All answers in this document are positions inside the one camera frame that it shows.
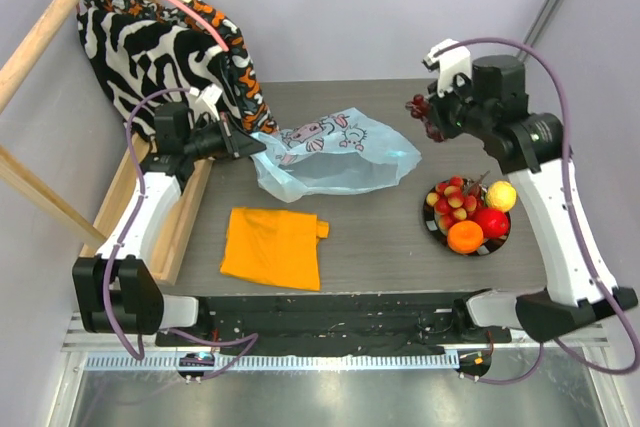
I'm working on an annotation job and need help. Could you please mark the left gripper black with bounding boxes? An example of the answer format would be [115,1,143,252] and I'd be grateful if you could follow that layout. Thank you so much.
[182,112,265,163]

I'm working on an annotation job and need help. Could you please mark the fake dark purple grape bunch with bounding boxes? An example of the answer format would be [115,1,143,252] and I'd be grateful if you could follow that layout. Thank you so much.
[405,94,445,143]

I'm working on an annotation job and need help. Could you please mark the fake lychee bunch red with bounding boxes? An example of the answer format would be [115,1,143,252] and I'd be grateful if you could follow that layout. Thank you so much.
[423,172,488,234]

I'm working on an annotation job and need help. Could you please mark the fake yellow lemon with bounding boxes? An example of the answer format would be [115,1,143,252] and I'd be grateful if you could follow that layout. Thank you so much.
[485,181,517,213]

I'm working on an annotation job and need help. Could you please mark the light blue printed plastic bag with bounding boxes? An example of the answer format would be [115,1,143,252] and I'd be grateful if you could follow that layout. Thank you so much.
[252,108,422,203]

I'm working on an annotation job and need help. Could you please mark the fake red apple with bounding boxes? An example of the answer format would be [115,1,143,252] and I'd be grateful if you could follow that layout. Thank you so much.
[473,208,510,239]

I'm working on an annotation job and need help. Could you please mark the fake orange fruit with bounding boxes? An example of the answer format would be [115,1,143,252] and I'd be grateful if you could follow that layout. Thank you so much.
[447,220,485,255]

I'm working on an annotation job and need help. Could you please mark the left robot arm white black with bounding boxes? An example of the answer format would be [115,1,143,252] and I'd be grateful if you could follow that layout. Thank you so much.
[72,102,266,346]

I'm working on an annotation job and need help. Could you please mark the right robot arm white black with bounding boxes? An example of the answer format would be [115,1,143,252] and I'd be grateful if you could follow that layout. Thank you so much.
[423,47,638,342]

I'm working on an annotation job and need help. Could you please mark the zebra pattern fabric bag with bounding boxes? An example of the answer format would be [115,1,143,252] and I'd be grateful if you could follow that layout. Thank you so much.
[77,0,278,140]

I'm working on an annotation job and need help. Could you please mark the round plate with dark rim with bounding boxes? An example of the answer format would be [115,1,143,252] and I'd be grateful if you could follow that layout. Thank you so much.
[422,176,511,256]

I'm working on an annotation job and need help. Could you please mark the orange folded cloth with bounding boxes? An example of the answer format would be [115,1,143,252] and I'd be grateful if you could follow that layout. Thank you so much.
[220,207,330,292]

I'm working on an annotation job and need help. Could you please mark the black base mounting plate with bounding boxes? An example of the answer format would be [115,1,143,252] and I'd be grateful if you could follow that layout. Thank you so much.
[186,293,503,345]

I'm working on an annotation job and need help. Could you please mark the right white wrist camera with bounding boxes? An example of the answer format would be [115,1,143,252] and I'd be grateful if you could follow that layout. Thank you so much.
[422,39,472,97]

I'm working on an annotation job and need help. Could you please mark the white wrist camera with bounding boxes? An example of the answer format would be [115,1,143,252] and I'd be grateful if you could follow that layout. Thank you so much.
[188,84,223,121]
[422,39,472,97]

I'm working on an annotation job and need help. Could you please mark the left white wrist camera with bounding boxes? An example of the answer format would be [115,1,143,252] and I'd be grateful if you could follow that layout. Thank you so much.
[188,84,223,121]

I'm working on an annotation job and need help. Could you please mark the wooden rack frame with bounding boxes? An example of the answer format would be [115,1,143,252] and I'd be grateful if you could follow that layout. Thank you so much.
[0,0,209,286]

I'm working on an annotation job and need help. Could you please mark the aluminium rail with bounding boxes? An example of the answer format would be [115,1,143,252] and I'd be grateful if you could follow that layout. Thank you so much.
[62,306,612,373]

